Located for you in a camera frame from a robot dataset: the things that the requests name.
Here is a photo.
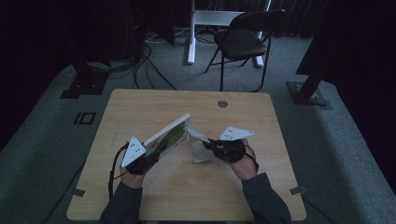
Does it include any black folding chair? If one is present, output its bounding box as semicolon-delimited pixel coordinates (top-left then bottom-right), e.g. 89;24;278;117
204;8;288;93

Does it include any hand-held gripper black cable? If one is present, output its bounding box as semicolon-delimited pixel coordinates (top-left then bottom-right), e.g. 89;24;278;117
107;142;131;201
244;144;261;173

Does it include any black equipment rack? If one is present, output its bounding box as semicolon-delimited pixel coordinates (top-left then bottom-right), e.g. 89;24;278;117
123;0;148;63

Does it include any black metal stand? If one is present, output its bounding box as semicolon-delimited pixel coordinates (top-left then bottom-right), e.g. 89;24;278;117
60;57;110;100
286;46;333;110

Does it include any person's right hand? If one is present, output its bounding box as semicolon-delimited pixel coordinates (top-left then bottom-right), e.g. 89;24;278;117
231;139;260;182

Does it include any bundle of black floor cables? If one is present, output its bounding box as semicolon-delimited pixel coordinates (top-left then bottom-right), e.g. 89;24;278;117
86;38;179;91

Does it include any black panel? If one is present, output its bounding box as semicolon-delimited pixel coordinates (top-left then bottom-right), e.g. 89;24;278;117
146;0;177;48

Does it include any white book with green picture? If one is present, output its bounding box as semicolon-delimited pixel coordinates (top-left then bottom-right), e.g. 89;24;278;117
142;113;191;160

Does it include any white desk frame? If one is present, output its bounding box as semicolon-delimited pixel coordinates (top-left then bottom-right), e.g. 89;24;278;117
186;0;273;68

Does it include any left hand-held gripper black cable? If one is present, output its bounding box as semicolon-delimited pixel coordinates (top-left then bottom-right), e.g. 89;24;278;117
107;142;131;201

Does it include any right hand-held gripper black cable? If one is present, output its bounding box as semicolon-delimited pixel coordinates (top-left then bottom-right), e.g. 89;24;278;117
244;144;261;173

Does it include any person's left hand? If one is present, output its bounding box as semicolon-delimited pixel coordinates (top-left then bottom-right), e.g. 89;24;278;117
119;163;146;190

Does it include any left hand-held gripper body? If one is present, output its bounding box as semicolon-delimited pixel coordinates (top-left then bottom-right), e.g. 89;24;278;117
120;135;161;175

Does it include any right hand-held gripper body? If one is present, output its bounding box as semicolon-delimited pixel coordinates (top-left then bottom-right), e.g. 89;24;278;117
210;125;255;164

